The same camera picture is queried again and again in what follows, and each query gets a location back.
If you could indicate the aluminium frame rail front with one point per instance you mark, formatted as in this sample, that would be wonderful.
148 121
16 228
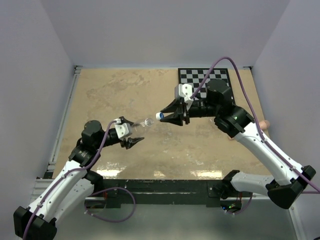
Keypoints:
150 197

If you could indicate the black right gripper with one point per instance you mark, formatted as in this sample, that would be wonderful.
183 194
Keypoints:
178 118

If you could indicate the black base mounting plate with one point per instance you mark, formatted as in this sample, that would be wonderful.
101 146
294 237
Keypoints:
162 192

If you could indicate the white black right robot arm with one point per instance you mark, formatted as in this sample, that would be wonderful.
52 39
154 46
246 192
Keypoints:
287 179

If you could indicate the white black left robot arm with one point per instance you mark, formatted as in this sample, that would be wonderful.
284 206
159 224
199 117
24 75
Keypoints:
75 182

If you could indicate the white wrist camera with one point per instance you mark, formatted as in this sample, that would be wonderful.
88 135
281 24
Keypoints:
122 130
184 92

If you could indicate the blue bottle cap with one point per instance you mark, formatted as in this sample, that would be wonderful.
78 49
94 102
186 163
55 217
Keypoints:
159 116

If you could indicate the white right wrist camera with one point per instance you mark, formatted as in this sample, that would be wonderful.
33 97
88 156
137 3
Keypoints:
184 92

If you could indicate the clear round plastic bottle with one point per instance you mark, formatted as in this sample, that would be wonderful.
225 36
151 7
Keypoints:
141 127

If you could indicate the black white checkerboard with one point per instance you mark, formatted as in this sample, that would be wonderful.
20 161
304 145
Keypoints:
194 76

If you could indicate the aluminium frame rail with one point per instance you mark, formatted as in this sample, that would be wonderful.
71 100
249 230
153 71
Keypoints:
150 197
59 137

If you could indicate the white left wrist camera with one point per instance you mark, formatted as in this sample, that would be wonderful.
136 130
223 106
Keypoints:
122 130

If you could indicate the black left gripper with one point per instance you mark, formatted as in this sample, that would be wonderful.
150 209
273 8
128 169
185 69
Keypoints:
130 142

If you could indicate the aluminium frame rail left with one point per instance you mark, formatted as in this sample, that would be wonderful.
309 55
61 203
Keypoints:
59 137

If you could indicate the pink wooden pin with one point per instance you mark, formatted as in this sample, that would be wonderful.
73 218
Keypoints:
264 124

